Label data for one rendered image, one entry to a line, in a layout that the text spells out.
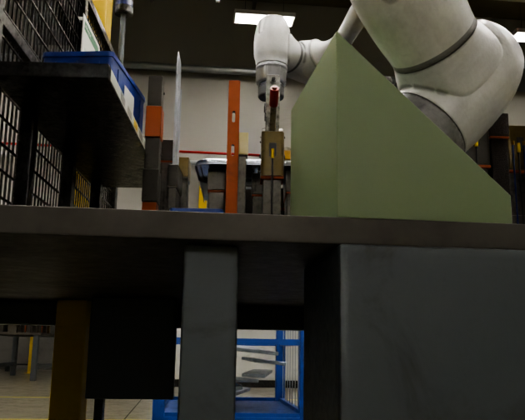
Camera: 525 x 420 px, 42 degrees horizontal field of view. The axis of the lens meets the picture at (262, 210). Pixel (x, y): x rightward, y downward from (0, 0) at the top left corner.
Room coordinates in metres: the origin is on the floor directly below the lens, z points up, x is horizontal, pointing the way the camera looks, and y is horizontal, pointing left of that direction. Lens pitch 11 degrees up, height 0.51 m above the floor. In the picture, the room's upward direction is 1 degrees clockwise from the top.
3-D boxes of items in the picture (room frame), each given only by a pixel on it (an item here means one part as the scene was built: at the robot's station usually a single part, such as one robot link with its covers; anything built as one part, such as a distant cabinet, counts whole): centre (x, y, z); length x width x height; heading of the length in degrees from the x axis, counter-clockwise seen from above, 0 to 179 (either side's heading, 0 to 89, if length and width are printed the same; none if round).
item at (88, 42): (1.96, 0.54, 1.30); 0.23 x 0.02 x 0.31; 1
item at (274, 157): (1.69, -0.02, 0.87); 0.10 x 0.07 x 0.35; 1
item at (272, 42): (1.88, -0.03, 1.39); 0.13 x 0.11 x 0.16; 139
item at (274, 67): (1.87, -0.02, 1.28); 0.09 x 0.09 x 0.06
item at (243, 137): (1.74, 0.06, 0.88); 0.04 x 0.04 x 0.37; 1
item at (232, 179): (1.71, 0.08, 0.95); 0.03 x 0.01 x 0.50; 91
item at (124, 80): (1.60, 0.41, 1.09); 0.30 x 0.17 x 0.13; 175
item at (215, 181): (1.86, 0.13, 0.84); 0.12 x 0.05 x 0.29; 1
